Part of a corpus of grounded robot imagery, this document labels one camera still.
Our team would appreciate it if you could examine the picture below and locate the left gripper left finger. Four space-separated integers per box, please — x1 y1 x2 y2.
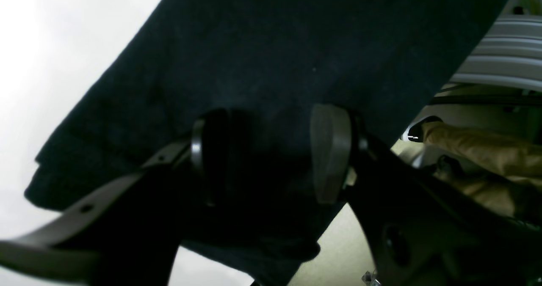
0 109 230 286

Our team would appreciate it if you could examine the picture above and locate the black T-shirt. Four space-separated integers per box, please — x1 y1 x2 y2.
25 0 508 286

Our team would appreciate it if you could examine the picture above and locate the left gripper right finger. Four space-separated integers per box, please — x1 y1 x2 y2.
310 104 541 286

